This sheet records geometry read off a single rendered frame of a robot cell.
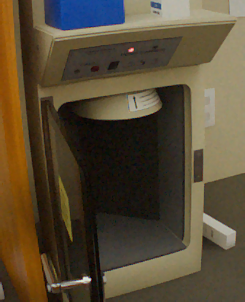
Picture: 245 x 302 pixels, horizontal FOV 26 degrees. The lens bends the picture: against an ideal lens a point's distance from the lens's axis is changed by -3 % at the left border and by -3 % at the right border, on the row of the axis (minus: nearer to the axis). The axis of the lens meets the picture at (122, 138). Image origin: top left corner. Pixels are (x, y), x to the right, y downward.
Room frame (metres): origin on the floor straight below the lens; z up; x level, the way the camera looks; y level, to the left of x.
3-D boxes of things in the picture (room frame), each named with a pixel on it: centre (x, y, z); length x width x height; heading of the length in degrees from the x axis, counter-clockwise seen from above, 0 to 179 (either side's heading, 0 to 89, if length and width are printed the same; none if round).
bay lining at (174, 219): (1.04, 0.03, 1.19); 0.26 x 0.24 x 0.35; 112
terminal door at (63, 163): (0.71, 0.08, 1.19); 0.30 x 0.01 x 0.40; 15
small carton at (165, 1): (0.90, -0.09, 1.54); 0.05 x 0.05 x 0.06; 17
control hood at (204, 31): (0.88, -0.03, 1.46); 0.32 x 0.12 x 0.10; 112
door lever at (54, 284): (0.63, 0.09, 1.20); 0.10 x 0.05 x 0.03; 15
